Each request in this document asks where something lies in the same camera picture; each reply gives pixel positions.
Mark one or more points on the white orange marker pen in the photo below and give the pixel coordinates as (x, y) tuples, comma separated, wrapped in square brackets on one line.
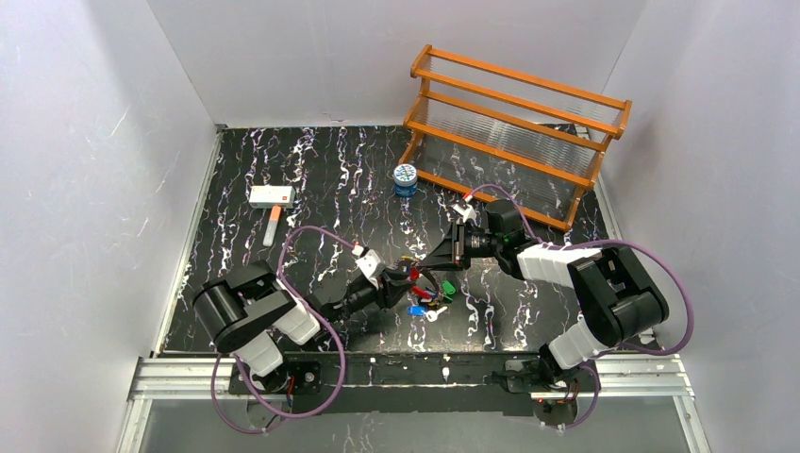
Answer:
[(272, 224)]

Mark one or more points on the aluminium rail frame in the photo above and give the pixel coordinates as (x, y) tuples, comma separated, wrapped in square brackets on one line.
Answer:
[(419, 383)]

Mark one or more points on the orange wooden shelf rack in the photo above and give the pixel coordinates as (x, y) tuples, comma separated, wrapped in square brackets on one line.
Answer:
[(475, 122)]

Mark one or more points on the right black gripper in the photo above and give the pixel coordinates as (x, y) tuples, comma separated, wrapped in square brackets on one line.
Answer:
[(461, 244)]

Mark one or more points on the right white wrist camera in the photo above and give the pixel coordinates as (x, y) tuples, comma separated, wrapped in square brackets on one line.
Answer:
[(465, 210)]

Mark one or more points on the white box with red logo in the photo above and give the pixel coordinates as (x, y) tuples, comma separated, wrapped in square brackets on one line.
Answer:
[(267, 196)]

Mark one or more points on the metal key organizer red handle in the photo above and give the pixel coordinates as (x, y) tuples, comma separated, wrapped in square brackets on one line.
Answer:
[(427, 290)]

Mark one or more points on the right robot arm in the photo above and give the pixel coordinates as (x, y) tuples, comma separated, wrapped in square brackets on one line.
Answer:
[(617, 297)]

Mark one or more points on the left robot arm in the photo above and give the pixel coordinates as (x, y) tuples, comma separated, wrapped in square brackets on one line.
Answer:
[(237, 310)]

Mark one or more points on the blue key tag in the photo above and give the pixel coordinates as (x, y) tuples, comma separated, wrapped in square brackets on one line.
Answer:
[(416, 310)]

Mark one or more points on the blue jar with patterned lid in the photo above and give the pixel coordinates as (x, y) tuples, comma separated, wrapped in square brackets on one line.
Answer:
[(405, 177)]

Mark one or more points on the silver key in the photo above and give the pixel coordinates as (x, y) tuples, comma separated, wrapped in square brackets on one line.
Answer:
[(433, 315)]

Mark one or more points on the green key tag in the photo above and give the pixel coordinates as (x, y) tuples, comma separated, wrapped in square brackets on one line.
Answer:
[(448, 289)]

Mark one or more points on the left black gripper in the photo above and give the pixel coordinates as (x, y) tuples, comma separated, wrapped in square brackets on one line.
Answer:
[(388, 290)]

